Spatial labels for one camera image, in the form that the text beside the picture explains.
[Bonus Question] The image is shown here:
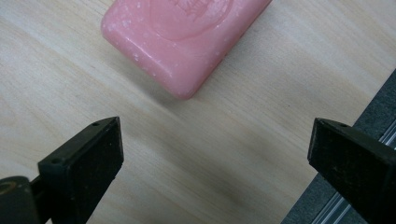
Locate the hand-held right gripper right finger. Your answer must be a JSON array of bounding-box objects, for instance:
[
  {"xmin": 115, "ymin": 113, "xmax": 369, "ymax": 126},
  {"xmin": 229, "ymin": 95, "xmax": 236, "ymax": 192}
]
[{"xmin": 307, "ymin": 117, "xmax": 396, "ymax": 224}]

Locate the pink soap bar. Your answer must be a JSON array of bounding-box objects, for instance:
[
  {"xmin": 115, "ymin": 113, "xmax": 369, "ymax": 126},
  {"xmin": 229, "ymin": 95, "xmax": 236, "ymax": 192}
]
[{"xmin": 100, "ymin": 0, "xmax": 273, "ymax": 101}]

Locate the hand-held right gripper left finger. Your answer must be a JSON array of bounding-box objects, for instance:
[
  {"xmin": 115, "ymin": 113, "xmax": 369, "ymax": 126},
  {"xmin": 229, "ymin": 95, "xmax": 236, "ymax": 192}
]
[{"xmin": 29, "ymin": 116, "xmax": 125, "ymax": 224}]

